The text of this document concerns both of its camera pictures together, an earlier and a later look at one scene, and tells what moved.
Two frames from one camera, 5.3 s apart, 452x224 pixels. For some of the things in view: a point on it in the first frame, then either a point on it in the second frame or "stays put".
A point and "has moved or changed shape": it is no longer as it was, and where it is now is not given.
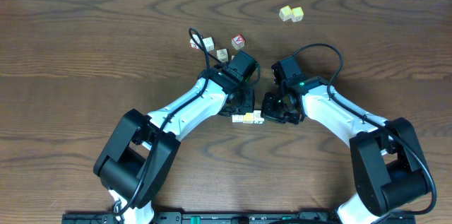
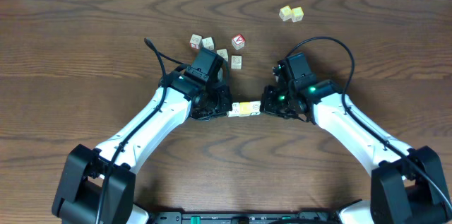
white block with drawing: (222, 55) stays put
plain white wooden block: (237, 119) has moved or changed shape
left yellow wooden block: (285, 13) stays put
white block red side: (198, 42) stays put
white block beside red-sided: (210, 43) stays put
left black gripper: (253, 111) to (229, 106)
